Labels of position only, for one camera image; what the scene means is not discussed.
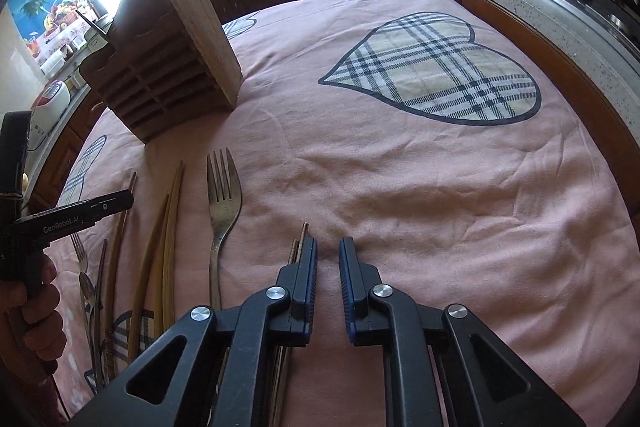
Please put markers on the small silver fork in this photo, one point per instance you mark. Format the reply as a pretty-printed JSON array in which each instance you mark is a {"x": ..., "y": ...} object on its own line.
[{"x": 80, "y": 252}]

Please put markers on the brown wooden chopstick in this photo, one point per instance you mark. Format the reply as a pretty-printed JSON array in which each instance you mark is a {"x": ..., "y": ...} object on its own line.
[{"x": 122, "y": 247}]

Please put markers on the large silver fork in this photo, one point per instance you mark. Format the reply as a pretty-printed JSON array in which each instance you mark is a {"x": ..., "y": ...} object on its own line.
[{"x": 222, "y": 207}]

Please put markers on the small yellow fruit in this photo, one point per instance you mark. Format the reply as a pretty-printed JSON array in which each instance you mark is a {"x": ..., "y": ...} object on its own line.
[{"x": 24, "y": 182}]

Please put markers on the person's left hand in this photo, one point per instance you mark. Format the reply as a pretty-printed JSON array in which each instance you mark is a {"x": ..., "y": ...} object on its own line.
[{"x": 30, "y": 322}]

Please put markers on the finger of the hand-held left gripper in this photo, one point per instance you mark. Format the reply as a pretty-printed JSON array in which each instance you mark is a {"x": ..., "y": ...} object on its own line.
[{"x": 105, "y": 207}]

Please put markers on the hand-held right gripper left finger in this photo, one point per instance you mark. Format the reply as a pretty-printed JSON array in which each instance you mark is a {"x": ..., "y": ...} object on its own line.
[{"x": 312, "y": 292}]

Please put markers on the silver spoon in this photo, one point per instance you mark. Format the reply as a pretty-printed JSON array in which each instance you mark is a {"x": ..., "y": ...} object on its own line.
[{"x": 86, "y": 287}]

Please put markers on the pink plaid-heart blanket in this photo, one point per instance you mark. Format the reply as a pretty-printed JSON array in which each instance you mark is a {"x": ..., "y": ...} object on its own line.
[{"x": 400, "y": 207}]

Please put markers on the white box appliance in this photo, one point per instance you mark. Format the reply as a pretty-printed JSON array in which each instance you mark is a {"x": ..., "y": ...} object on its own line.
[{"x": 54, "y": 65}]

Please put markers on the red and white rice cooker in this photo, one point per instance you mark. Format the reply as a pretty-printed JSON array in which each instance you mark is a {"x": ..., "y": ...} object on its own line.
[{"x": 50, "y": 99}]

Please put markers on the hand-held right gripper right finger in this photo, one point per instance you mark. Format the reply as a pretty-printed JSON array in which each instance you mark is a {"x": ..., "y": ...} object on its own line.
[{"x": 345, "y": 287}]

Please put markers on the wooden utensil holder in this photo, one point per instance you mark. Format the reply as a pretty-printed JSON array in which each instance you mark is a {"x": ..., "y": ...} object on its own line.
[{"x": 165, "y": 92}]

